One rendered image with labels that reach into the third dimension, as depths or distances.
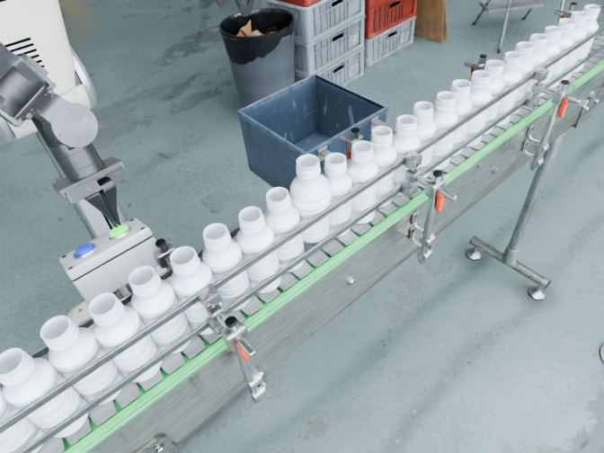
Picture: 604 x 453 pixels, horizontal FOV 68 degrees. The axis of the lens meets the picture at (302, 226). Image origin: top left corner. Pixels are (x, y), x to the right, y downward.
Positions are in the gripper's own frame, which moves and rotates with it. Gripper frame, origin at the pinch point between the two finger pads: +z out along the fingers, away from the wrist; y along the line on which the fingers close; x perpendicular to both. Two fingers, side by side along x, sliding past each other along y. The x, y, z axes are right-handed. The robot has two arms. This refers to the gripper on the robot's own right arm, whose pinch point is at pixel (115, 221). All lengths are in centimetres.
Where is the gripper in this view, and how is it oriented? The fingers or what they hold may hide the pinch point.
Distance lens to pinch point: 80.1
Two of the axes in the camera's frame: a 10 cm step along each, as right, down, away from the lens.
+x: -5.8, -2.3, 7.8
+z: 3.0, 8.3, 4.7
